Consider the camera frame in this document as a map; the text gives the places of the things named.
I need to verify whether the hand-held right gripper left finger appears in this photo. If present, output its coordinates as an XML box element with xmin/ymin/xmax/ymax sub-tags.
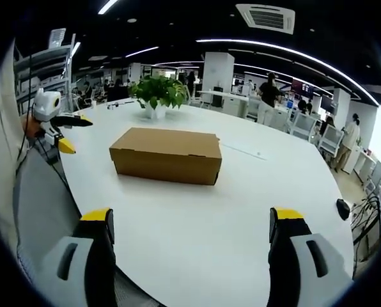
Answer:
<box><xmin>36</xmin><ymin>207</ymin><xmax>117</xmax><ymax>307</ymax></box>

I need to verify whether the black computer mouse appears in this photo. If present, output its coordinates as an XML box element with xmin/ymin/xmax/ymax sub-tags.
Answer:
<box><xmin>336</xmin><ymin>198</ymin><xmax>351</xmax><ymax>221</ymax></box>

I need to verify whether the white plant pot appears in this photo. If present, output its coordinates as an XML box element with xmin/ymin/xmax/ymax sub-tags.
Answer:
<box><xmin>144</xmin><ymin>101</ymin><xmax>167</xmax><ymax>120</ymax></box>

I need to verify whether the brown cardboard shoe box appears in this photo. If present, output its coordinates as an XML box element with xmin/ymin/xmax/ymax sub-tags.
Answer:
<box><xmin>109</xmin><ymin>127</ymin><xmax>223</xmax><ymax>186</ymax></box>

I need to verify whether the green potted plant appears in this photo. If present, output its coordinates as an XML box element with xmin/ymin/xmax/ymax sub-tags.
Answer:
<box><xmin>128</xmin><ymin>75</ymin><xmax>189</xmax><ymax>110</ymax></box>

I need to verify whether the white office chair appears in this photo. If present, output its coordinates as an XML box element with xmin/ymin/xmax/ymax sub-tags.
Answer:
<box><xmin>316</xmin><ymin>123</ymin><xmax>345</xmax><ymax>157</ymax></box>
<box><xmin>289</xmin><ymin>111</ymin><xmax>319</xmax><ymax>140</ymax></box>

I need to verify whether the black cable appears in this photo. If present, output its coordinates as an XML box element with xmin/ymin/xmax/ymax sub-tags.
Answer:
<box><xmin>13</xmin><ymin>41</ymin><xmax>70</xmax><ymax>193</ymax></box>

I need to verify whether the bundle of black cables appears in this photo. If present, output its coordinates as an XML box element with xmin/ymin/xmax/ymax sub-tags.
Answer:
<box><xmin>350</xmin><ymin>194</ymin><xmax>381</xmax><ymax>263</ymax></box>

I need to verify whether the grey metal storage shelf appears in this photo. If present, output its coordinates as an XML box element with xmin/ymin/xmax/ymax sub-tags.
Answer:
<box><xmin>13</xmin><ymin>28</ymin><xmax>78</xmax><ymax>116</ymax></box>

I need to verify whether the person's left hand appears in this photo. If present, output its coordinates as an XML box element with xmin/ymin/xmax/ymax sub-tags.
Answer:
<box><xmin>21</xmin><ymin>113</ymin><xmax>46</xmax><ymax>138</ymax></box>

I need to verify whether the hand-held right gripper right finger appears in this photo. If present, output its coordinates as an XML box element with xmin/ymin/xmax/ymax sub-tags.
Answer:
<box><xmin>267</xmin><ymin>207</ymin><xmax>354</xmax><ymax>307</ymax></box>

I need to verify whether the ceiling air conditioner vent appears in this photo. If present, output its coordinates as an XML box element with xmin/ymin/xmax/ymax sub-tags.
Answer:
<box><xmin>235</xmin><ymin>3</ymin><xmax>296</xmax><ymax>35</ymax></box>

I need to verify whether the white square pillar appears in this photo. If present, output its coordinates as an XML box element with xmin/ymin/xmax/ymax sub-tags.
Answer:
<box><xmin>203</xmin><ymin>52</ymin><xmax>235</xmax><ymax>106</ymax></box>

